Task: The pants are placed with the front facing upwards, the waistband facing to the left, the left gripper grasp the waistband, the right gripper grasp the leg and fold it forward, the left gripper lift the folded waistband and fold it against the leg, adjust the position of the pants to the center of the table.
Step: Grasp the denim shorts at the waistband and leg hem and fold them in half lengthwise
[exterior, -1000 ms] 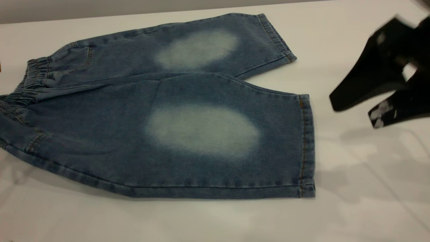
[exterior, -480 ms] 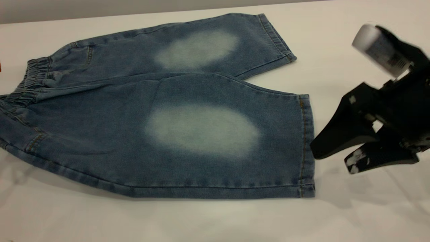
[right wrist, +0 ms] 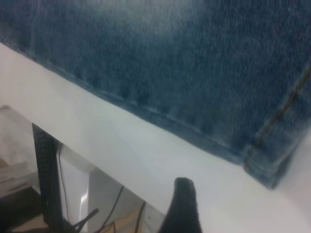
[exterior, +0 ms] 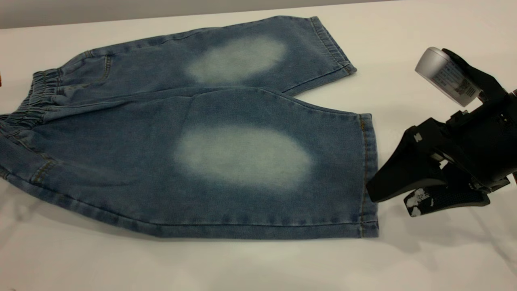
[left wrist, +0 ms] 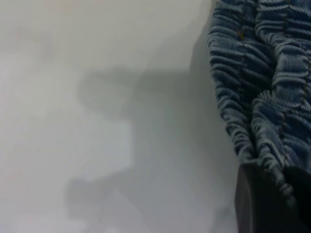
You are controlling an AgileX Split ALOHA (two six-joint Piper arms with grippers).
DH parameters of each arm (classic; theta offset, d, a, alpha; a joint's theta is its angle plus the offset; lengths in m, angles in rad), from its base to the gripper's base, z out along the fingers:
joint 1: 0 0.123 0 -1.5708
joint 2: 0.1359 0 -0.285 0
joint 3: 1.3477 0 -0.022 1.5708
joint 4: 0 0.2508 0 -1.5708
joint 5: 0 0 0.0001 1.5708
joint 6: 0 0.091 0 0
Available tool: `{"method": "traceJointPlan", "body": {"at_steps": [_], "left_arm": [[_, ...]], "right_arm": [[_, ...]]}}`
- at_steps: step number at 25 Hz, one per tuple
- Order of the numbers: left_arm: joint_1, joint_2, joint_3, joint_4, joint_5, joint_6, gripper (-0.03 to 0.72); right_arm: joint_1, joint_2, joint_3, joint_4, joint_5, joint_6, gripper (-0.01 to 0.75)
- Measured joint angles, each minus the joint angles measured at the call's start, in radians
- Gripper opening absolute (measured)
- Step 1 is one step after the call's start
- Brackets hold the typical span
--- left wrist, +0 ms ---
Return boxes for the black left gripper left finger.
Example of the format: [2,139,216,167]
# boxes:
[234,163,302,233]

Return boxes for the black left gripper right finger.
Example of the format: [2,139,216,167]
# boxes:
[284,166,311,233]

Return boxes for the blue denim jeans with print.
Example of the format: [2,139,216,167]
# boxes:
[207,0,311,212]

